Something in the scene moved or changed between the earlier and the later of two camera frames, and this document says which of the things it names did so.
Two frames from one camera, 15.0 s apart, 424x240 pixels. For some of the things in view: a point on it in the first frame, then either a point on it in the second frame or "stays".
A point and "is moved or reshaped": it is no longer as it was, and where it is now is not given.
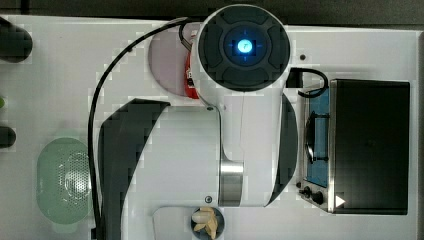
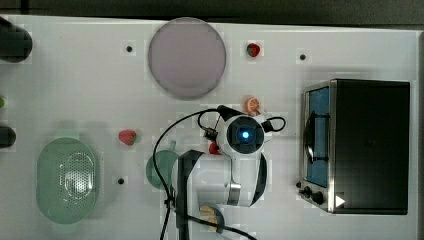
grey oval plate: [167, 58] stays
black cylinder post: [15, 42] stays
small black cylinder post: [7, 137] stays
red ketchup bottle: [190, 89] is moved or reshaped
